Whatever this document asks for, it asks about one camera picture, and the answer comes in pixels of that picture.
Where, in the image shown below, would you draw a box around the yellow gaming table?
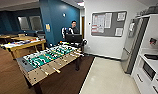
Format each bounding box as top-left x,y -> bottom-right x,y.
3,38 -> 47,61

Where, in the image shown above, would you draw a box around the person in dark shirt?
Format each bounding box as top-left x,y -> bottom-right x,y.
68,20 -> 80,36

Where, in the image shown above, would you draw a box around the green foosball table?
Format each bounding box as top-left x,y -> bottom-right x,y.
15,42 -> 85,94

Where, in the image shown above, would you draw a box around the grey bulletin board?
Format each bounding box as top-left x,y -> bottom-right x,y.
90,10 -> 128,38

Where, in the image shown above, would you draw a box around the interior glass window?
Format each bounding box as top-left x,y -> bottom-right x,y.
17,16 -> 31,31
29,15 -> 45,32

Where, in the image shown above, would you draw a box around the stainless steel refrigerator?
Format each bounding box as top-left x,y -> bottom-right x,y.
120,16 -> 150,75

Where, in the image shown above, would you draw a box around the wide white drawer unit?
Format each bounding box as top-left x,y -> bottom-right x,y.
132,54 -> 158,94

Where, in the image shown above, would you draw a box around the black built-in microwave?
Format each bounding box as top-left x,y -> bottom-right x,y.
141,60 -> 157,81

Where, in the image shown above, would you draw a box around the yellow wall sign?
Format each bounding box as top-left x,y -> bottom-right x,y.
45,23 -> 52,33

